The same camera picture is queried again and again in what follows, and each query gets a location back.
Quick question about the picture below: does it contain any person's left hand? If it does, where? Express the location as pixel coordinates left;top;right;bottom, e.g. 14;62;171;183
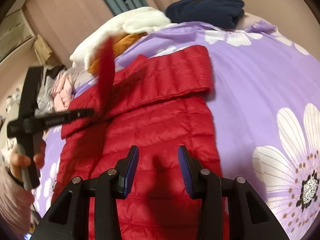
9;140;46;183

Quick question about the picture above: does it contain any navy blue fleece garment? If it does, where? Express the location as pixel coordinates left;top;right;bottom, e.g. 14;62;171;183
165;0;245;29

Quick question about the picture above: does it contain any red puffer jacket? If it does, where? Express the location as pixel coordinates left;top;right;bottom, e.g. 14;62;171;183
53;41;221;239

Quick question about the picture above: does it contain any white wall shelf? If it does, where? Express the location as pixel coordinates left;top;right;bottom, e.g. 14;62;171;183
1;9;36;62

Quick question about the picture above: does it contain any orange folded garment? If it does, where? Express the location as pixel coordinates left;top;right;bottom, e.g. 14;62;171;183
87;32;148;74

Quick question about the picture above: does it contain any grey garment pile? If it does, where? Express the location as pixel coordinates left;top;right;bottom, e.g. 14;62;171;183
37;64;66;113

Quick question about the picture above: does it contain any pink folded garment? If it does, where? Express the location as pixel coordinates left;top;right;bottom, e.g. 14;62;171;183
51;71;73;112

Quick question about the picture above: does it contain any straw yellow broom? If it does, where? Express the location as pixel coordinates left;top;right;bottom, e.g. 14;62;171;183
33;34;53;64

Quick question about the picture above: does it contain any purple floral bed sheet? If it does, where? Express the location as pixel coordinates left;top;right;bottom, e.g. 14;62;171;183
35;22;319;239

